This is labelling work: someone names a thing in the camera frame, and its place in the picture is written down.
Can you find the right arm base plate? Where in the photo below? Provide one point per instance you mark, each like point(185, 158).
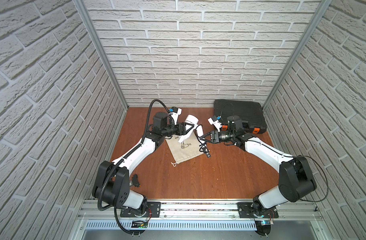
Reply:
point(246, 210)

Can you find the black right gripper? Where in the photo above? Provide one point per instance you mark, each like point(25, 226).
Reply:
point(214, 136)

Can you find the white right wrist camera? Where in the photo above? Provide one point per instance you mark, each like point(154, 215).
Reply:
point(214, 120)

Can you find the aluminium mounting rail frame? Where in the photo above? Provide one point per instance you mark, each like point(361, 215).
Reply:
point(201, 215)

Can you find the white hair dryer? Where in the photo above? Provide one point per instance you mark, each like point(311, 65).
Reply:
point(193, 128)

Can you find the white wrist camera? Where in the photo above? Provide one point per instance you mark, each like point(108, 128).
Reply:
point(214, 120)
point(175, 112)

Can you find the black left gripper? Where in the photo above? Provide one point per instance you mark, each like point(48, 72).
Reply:
point(182, 129)

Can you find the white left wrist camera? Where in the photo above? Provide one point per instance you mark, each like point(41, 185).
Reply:
point(175, 112)

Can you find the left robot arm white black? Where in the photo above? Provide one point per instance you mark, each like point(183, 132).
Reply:
point(112, 183)

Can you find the small black object on table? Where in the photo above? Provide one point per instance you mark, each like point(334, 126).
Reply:
point(135, 181)

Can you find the beige linen drawstring bag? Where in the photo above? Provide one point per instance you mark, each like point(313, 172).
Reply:
point(184, 151)

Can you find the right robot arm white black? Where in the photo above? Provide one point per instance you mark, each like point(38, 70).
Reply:
point(295, 176)

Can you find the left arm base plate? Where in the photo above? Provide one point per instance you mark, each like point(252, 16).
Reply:
point(153, 209)

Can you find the black plastic tool case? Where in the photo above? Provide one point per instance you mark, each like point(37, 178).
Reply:
point(250, 113)

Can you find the small green circuit board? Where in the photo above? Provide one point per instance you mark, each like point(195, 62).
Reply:
point(139, 224)

